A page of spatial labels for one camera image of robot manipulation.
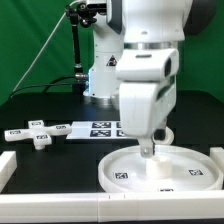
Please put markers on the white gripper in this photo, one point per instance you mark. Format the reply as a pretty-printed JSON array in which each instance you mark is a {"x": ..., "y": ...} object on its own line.
[{"x": 143, "y": 107}]

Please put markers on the white round table top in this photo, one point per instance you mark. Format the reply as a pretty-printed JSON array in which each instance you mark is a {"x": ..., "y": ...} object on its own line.
[{"x": 171, "y": 168}]

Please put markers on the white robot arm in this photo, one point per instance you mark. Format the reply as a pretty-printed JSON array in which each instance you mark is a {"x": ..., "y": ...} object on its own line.
[{"x": 139, "y": 25}]

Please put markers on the white right fence block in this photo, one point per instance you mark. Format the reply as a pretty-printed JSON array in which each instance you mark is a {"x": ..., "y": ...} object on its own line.
[{"x": 217, "y": 155}]

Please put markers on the white fence block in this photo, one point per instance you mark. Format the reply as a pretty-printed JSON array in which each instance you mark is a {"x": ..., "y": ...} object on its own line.
[
  {"x": 8, "y": 164},
  {"x": 217, "y": 155}
]

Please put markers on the white marker plate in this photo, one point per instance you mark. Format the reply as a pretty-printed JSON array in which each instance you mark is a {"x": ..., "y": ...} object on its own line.
[{"x": 83, "y": 130}]

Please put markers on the white front fence bar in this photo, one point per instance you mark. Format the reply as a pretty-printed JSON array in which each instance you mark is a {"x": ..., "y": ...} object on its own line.
[{"x": 107, "y": 207}]

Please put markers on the white cross-shaped table base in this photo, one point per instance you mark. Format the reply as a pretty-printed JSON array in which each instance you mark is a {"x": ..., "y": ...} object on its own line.
[{"x": 38, "y": 132}]

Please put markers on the white left fence block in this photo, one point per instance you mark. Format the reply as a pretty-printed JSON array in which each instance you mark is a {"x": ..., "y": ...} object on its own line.
[{"x": 8, "y": 164}]

